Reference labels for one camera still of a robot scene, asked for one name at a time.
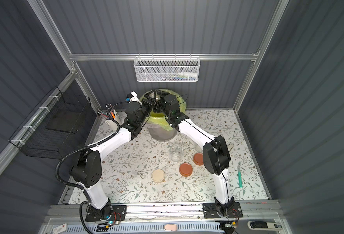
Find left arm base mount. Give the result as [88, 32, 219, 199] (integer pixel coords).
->
[85, 205, 127, 222]

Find white pen cup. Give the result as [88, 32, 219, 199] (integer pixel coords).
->
[110, 112, 122, 125]

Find pens in cup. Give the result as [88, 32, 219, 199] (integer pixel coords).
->
[97, 103, 116, 120]

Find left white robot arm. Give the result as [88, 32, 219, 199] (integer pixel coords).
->
[70, 90, 157, 210]

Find grey bin with green bag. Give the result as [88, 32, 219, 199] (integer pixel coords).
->
[148, 89, 187, 141]

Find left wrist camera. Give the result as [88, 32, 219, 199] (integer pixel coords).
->
[126, 91, 142, 104]

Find black corrugated cable conduit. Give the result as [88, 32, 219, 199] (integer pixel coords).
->
[54, 101, 130, 234]

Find white wire wall basket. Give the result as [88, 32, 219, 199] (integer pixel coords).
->
[134, 58, 201, 82]

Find green pen on table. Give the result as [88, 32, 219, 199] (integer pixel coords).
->
[237, 167, 243, 188]

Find small beige object on table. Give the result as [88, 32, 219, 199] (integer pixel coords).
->
[227, 144, 234, 152]

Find white tube in basket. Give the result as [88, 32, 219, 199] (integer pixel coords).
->
[177, 72, 198, 79]

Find beige jar lid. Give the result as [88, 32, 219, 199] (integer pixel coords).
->
[151, 169, 165, 183]

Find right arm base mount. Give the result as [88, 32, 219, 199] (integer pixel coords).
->
[201, 202, 243, 219]

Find black wire side basket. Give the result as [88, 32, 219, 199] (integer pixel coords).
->
[9, 90, 96, 160]

